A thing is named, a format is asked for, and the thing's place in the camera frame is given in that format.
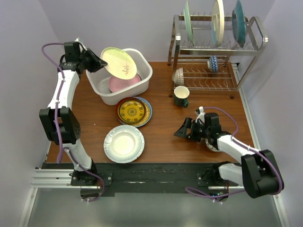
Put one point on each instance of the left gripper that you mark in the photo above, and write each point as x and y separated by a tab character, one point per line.
98	63

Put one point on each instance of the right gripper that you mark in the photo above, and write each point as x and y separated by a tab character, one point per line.
182	131

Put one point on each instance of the beige plate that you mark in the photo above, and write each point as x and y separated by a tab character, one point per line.
119	63

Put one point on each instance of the pink plate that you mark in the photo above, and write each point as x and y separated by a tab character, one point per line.
116	84

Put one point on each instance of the yellow patterned plate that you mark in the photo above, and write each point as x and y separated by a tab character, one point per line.
132	111

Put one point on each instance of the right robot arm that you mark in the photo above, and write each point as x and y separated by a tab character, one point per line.
257	170

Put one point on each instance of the white plastic bin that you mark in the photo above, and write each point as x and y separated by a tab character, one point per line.
99	80

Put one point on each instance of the black white floral bowl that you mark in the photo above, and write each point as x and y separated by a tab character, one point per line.
211	147

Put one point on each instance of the dark green mug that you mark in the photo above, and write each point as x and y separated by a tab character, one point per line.
181	93

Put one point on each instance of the blue rimmed yellow plate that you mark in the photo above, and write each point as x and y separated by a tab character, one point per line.
134	111

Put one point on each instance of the patterned bowl in rack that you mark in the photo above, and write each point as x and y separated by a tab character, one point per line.
179	77

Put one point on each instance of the red fluted plate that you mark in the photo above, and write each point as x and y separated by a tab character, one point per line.
117	113

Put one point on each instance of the white scalloped plate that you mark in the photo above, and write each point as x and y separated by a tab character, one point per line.
124	144

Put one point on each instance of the steel dish rack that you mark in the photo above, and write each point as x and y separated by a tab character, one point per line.
235	63

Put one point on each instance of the blue zigzag cup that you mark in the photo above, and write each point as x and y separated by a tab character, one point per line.
212	64

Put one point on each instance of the mint green plate in rack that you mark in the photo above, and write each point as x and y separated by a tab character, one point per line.
188	25

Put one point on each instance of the cream speckled plate in rack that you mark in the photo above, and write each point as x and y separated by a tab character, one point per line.
217	26

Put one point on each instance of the teal plate in rack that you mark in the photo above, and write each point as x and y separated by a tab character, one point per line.
239	24

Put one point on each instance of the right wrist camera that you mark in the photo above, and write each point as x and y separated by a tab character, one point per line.
200	115

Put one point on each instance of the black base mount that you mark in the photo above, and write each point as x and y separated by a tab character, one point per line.
139	178

